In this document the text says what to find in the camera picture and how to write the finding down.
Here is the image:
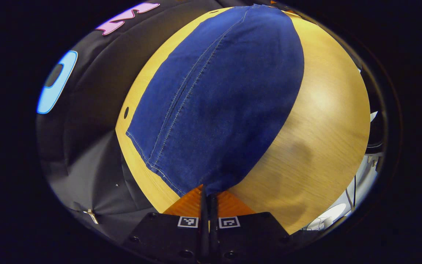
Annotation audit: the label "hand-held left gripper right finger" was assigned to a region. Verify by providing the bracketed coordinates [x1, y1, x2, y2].
[209, 190, 293, 264]

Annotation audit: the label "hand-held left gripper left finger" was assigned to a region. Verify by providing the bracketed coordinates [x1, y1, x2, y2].
[122, 184, 209, 264]

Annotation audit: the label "blue denim jeans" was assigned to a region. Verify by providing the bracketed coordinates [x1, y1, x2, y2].
[126, 4, 305, 197]

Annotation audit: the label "white cloth clip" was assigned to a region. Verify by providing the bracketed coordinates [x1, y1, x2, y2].
[84, 209, 99, 224]

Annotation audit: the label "black backdrop cloth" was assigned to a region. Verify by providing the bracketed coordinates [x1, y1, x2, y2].
[36, 0, 233, 244]

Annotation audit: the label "thin black cable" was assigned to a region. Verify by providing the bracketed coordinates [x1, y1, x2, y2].
[345, 175, 357, 210]

